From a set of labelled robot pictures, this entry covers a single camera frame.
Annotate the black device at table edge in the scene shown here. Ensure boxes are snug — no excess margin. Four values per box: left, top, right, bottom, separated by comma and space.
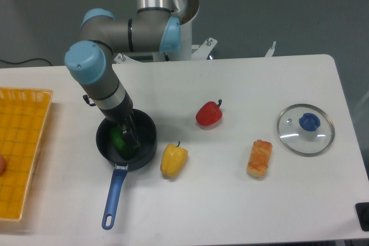
355, 202, 369, 232

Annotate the glass lid blue knob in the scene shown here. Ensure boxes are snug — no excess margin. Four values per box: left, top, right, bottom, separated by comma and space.
277, 104, 336, 157

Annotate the green bell pepper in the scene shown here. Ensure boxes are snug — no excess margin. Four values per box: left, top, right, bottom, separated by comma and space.
110, 126, 134, 160

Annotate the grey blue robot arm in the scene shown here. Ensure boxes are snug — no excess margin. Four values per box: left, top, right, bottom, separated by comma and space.
65, 0, 180, 149

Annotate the black pot blue handle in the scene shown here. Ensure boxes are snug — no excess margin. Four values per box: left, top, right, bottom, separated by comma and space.
96, 109, 157, 230

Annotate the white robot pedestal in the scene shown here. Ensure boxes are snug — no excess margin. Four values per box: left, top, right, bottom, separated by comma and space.
113, 0, 277, 64

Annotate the yellow plastic basket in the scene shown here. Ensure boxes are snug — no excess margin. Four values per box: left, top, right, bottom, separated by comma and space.
1, 87, 53, 222

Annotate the red bell pepper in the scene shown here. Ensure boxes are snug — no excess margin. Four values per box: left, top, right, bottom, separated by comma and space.
195, 99, 223, 126

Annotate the yellow bell pepper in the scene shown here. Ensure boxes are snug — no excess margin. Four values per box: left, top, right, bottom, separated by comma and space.
160, 141, 189, 178

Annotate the toasted bread piece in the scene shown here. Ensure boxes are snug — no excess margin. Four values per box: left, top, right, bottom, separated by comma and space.
246, 139, 273, 178

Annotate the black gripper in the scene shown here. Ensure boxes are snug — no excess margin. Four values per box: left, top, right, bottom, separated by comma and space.
82, 93, 141, 149

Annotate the black cable on floor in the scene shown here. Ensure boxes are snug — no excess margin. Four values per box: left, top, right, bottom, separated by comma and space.
0, 58, 53, 66

